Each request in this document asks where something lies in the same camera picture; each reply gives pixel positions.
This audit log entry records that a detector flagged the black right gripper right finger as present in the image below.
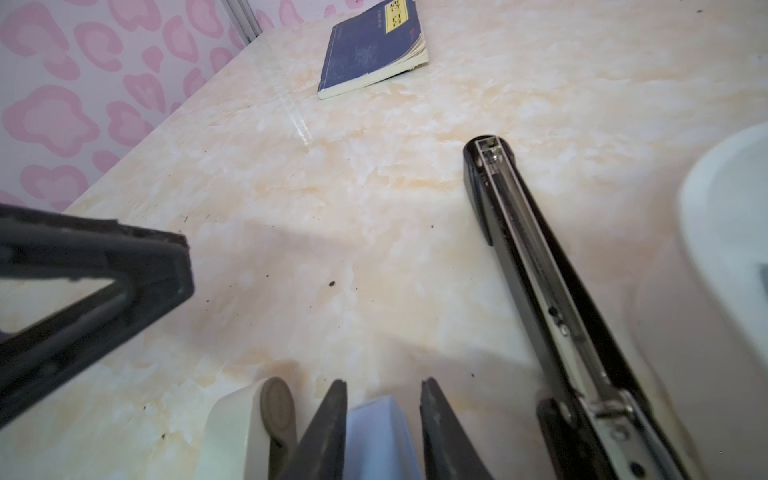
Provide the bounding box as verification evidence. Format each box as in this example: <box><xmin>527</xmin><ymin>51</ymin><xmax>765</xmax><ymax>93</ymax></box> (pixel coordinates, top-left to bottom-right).
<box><xmin>419</xmin><ymin>377</ymin><xmax>492</xmax><ymax>480</ymax></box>

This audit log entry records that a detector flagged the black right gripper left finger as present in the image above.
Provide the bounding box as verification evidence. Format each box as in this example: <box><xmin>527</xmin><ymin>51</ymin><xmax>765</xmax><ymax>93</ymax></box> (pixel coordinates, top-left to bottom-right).
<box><xmin>278</xmin><ymin>379</ymin><xmax>348</xmax><ymax>480</ymax></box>

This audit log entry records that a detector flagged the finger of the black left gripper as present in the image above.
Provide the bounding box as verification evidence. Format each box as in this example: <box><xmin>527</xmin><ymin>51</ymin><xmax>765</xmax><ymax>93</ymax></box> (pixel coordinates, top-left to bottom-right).
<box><xmin>1</xmin><ymin>205</ymin><xmax>195</xmax><ymax>425</ymax></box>

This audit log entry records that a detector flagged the aluminium frame corner post left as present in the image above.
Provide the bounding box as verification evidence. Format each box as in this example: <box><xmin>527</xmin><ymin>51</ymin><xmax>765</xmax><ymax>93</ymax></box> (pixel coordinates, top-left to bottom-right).
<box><xmin>220</xmin><ymin>0</ymin><xmax>262</xmax><ymax>45</ymax></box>

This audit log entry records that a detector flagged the white plastic tray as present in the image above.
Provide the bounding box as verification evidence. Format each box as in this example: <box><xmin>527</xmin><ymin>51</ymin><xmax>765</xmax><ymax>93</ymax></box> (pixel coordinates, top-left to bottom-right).
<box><xmin>630</xmin><ymin>124</ymin><xmax>767</xmax><ymax>479</ymax></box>

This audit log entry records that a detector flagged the blue book yellow label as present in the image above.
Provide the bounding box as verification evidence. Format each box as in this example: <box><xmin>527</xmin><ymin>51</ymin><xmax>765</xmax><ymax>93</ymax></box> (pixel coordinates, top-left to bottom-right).
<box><xmin>317</xmin><ymin>0</ymin><xmax>429</xmax><ymax>100</ymax></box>

